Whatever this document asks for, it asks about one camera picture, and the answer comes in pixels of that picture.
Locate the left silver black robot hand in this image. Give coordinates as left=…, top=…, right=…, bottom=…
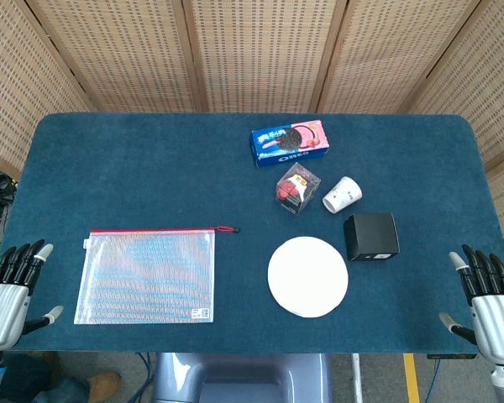
left=0, top=238, right=65, bottom=352

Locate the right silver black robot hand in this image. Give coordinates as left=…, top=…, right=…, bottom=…
left=438, top=243, right=504, bottom=373

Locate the clear mesh zipper pouch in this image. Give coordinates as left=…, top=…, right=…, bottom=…
left=73, top=225, right=240, bottom=325

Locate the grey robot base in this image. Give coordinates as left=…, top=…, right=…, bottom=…
left=150, top=352, right=333, bottom=403

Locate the black table control panel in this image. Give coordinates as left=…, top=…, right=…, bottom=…
left=426, top=353, right=478, bottom=361

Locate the blue jeans leg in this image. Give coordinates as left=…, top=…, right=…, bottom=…
left=0, top=351, right=92, bottom=403

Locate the yellow floor tape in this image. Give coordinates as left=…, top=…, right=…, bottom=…
left=402, top=353, right=421, bottom=403

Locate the brown leather shoe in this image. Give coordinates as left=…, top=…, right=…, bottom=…
left=86, top=369, right=122, bottom=403

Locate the white table leg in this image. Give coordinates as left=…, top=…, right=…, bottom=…
left=351, top=353, right=365, bottom=403

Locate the black cardboard box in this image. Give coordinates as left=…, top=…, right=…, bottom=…
left=343, top=212, right=401, bottom=262

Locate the white round paper plate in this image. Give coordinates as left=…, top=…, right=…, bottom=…
left=267, top=236, right=349, bottom=318

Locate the white paper cup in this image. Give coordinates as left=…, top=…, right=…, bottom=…
left=322, top=175, right=364, bottom=216

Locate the dark blue table mat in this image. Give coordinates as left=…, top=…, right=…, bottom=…
left=2, top=112, right=504, bottom=353

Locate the blue Oreo cookie box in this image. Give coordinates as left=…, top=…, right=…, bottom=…
left=250, top=118, right=331, bottom=169

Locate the woven bamboo folding screen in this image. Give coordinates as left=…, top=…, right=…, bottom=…
left=0, top=0, right=504, bottom=286

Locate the blue floor cable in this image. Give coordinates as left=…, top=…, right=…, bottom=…
left=134, top=352, right=157, bottom=403

